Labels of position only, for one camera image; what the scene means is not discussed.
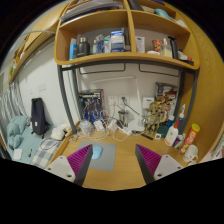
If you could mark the white power strip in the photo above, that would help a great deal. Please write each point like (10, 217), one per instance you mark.
(125, 130)

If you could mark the metal cup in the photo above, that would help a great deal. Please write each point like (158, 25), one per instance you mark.
(123, 117)

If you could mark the gold robot figure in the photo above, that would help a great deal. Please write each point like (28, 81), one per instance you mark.
(153, 118)

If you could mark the clear plastic container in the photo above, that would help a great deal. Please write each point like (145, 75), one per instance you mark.
(85, 126)

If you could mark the wooden shelf unit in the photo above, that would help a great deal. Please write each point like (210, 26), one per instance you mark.
(96, 21)

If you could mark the white lotion bottle red cap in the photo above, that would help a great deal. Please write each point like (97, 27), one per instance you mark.
(171, 135)

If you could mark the colourful figure box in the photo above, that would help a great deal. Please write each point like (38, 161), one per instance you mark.
(168, 91)

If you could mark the dark spray bottle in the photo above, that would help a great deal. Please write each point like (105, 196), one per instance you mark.
(181, 118)

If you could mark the black bag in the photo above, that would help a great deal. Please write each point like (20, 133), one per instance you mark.
(39, 116)

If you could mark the small white desk clock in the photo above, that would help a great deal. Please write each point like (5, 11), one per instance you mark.
(158, 136)

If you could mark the white desk lamp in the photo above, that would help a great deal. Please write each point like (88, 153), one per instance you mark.
(137, 127)

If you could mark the teal blanket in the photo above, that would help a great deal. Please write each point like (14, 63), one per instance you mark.
(16, 130)

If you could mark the white mug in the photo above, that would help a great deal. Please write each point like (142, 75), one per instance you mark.
(190, 154)

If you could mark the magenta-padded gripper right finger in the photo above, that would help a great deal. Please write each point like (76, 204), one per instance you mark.
(165, 166)

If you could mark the wooden wall shelf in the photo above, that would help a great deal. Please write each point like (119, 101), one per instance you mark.
(36, 36)

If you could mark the white bed rail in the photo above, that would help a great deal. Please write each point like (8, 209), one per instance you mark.
(11, 103)

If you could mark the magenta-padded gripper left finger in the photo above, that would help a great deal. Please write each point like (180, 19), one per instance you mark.
(60, 166)

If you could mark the white wall socket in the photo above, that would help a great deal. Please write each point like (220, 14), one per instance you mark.
(113, 100)

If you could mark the dark green round container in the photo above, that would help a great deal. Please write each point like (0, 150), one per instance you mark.
(162, 131)

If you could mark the dark grey metal shelf frame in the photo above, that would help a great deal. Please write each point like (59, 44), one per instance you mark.
(63, 96)

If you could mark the grey mouse pad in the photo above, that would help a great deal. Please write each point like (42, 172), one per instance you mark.
(106, 156)

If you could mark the blue robot model kit box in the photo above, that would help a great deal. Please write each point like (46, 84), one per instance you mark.
(91, 103)

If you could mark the plaid bedding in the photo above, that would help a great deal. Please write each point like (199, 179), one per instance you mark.
(45, 153)

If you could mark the white charger block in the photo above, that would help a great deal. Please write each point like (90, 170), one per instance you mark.
(98, 125)

